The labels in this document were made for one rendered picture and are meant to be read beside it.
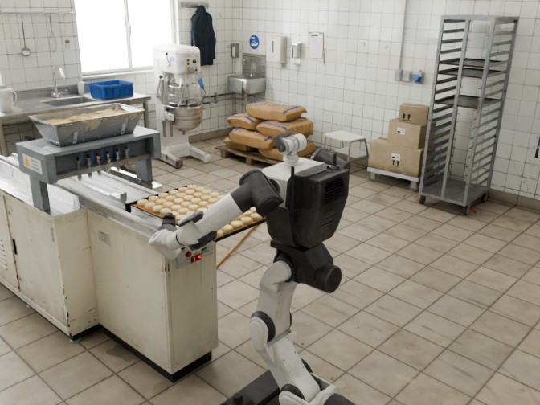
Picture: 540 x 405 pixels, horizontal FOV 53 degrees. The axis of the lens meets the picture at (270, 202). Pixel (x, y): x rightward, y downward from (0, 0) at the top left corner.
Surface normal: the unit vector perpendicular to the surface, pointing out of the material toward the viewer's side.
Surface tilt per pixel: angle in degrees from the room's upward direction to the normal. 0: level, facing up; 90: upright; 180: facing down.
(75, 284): 90
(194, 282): 90
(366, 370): 0
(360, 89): 90
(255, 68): 90
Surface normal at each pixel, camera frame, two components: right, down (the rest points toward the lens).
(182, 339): 0.75, 0.25
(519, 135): -0.69, 0.25
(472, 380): 0.02, -0.93
